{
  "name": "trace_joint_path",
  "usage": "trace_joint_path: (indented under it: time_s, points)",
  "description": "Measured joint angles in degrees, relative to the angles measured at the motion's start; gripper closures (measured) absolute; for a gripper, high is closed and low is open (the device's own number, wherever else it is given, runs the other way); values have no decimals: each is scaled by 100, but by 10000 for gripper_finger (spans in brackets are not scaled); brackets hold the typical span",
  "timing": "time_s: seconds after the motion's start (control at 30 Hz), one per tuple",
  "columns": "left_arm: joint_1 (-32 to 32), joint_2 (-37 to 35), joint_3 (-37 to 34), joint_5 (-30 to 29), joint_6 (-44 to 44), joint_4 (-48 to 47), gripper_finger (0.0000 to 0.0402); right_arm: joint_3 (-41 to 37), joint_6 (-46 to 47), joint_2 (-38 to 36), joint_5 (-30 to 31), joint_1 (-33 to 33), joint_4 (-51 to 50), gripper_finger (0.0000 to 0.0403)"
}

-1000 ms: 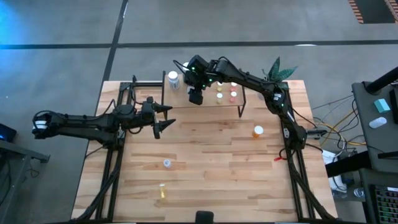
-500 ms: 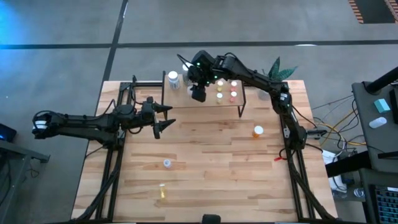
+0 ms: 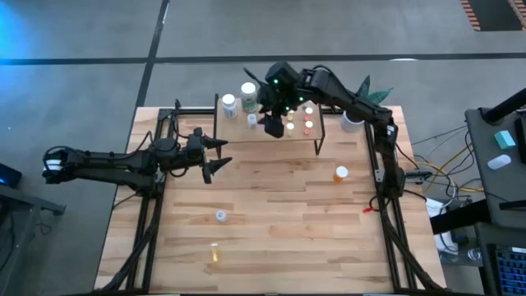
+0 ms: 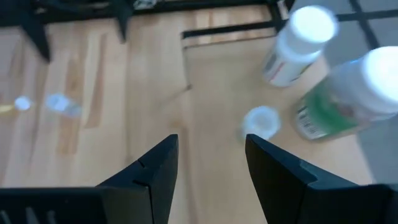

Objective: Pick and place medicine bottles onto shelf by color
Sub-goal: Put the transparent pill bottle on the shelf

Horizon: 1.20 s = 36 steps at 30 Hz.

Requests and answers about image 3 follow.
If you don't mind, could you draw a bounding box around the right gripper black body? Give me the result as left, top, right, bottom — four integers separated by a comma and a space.
257, 61, 307, 116

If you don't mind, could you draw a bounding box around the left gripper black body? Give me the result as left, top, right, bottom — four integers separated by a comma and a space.
180, 126, 214, 185

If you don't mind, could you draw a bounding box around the large green label bottle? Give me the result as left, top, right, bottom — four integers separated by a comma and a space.
240, 81, 259, 114

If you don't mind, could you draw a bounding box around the large white bottle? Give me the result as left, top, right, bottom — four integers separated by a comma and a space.
221, 93, 239, 119

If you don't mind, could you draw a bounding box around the snake plant in white pot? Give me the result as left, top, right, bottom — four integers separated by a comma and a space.
339, 74, 395, 133

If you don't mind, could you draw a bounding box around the dark grey table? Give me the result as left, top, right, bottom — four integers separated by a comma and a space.
0, 183, 67, 296

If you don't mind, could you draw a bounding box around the white power adapter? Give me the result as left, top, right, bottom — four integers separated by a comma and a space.
425, 197, 445, 218
434, 231, 459, 254

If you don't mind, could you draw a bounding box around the black device with blue light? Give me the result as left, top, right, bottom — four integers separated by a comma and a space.
0, 163, 24, 189

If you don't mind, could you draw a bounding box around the black keyboard desk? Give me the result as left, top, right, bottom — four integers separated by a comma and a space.
429, 199, 526, 296

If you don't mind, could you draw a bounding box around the black monitor pole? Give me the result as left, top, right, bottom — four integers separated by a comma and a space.
480, 87, 526, 125

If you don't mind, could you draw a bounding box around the black mat with striped edge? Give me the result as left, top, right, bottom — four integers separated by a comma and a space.
459, 0, 526, 33

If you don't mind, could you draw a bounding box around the dark grey desk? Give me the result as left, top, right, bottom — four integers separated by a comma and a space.
464, 105, 526, 229

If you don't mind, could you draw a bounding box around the teal box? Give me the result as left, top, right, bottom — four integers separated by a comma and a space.
493, 130, 517, 150

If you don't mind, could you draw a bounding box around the white oblong object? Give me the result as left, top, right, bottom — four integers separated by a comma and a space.
487, 154, 513, 171

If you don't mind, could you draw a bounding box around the black rectangular device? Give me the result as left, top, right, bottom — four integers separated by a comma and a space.
515, 117, 526, 164

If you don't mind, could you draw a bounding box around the black flat bar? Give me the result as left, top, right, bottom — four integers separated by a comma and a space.
498, 198, 526, 211

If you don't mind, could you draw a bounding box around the backlit computer keyboard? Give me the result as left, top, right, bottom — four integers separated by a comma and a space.
495, 246, 526, 296

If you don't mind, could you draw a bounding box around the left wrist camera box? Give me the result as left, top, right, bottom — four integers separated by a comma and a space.
187, 137, 205, 162

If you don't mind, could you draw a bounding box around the wooden shelf black metal frame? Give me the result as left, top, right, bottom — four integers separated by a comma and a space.
212, 92, 326, 156

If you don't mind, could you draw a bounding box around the black aluminium rig frame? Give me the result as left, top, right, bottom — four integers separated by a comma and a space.
95, 98, 448, 295

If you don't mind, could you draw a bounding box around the black floor cable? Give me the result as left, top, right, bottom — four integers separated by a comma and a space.
410, 125, 468, 146

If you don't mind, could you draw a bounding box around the yellow cable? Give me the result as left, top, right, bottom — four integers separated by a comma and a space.
418, 146, 486, 194

